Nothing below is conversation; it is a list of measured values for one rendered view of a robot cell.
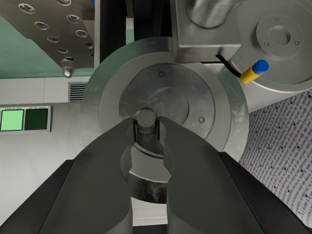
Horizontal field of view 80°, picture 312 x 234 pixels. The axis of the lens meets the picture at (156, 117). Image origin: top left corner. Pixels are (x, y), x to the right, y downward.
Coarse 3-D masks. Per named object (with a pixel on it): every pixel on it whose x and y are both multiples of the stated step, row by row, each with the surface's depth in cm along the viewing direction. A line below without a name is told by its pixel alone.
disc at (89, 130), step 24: (120, 48) 17; (144, 48) 17; (168, 48) 17; (96, 72) 17; (216, 72) 17; (96, 96) 16; (240, 96) 17; (96, 120) 16; (240, 120) 16; (240, 144) 16; (144, 192) 15
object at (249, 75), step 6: (222, 60) 15; (264, 60) 12; (228, 66) 15; (252, 66) 13; (258, 66) 12; (264, 66) 12; (234, 72) 15; (246, 72) 13; (252, 72) 13; (258, 72) 12; (240, 78) 14; (246, 78) 14; (252, 78) 13
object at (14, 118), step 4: (4, 112) 48; (8, 112) 48; (12, 112) 48; (16, 112) 48; (20, 112) 48; (4, 116) 48; (8, 116) 48; (12, 116) 48; (16, 116) 48; (20, 116) 48; (4, 120) 48; (8, 120) 48; (12, 120) 48; (16, 120) 48; (20, 120) 48; (4, 124) 47; (8, 124) 48; (12, 124) 48; (16, 124) 48; (20, 124) 48; (4, 128) 47; (8, 128) 47; (12, 128) 47; (16, 128) 47; (20, 128) 47
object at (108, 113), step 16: (128, 64) 17; (144, 64) 17; (192, 64) 17; (112, 80) 16; (128, 80) 16; (208, 80) 17; (112, 96) 16; (224, 96) 17; (112, 112) 16; (224, 112) 16; (224, 128) 16; (224, 144) 16; (144, 160) 15; (160, 160) 15; (144, 176) 15; (160, 176) 15
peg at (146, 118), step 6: (144, 108) 11; (150, 108) 11; (138, 114) 11; (144, 114) 11; (150, 114) 11; (156, 114) 11; (138, 120) 11; (144, 120) 11; (150, 120) 11; (156, 120) 11; (138, 126) 11; (144, 126) 11; (150, 126) 11; (144, 132) 13; (150, 132) 13
